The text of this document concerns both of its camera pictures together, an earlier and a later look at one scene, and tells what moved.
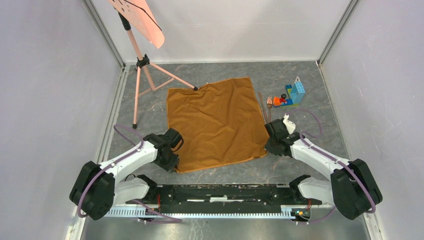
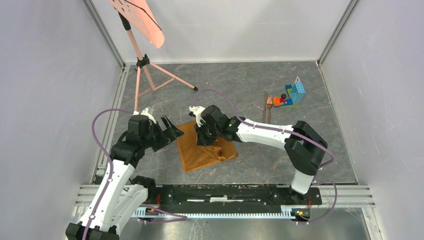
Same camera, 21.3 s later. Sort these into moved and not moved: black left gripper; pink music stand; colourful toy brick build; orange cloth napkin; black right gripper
Moved: orange cloth napkin; black left gripper; black right gripper
Not moved: pink music stand; colourful toy brick build
